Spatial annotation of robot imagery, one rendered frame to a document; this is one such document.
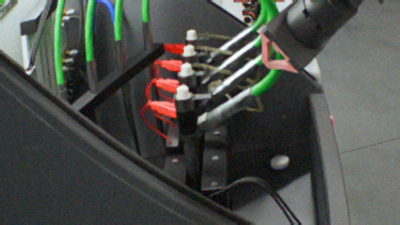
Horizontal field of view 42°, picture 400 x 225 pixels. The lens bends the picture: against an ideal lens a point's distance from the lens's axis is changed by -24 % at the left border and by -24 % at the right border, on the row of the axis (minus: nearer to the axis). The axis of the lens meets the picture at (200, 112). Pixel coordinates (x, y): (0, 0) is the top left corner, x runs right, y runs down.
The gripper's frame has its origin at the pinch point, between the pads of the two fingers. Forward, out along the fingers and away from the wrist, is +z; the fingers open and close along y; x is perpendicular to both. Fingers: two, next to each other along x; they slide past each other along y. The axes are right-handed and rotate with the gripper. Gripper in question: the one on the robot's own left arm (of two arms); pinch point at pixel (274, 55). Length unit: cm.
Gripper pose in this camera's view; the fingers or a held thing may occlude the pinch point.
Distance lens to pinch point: 80.9
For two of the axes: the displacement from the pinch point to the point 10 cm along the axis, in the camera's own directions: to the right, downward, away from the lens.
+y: -6.4, 5.8, -4.9
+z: -3.6, 3.4, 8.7
